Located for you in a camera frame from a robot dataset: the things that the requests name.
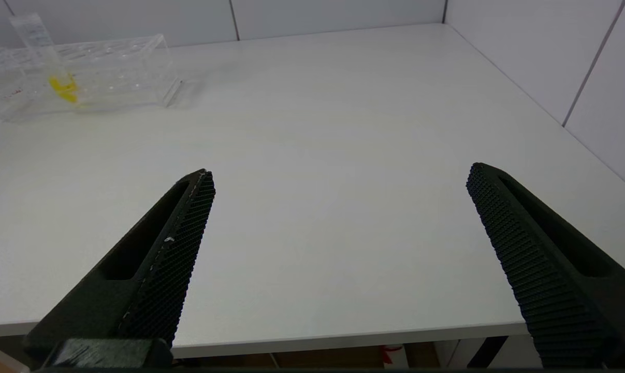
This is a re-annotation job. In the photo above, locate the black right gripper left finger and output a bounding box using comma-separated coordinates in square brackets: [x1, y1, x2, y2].
[25, 168, 216, 363]

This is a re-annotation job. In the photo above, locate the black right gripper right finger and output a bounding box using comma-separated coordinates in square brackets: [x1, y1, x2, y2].
[466, 162, 625, 368]

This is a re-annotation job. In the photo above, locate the clear acrylic test tube rack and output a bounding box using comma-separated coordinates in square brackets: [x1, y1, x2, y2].
[0, 34, 182, 123]

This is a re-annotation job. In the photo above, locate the test tube with yellow pigment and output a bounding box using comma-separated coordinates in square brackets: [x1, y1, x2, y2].
[9, 13, 79, 104]

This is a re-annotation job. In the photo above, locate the black table leg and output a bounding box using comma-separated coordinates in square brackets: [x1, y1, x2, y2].
[468, 337, 510, 368]

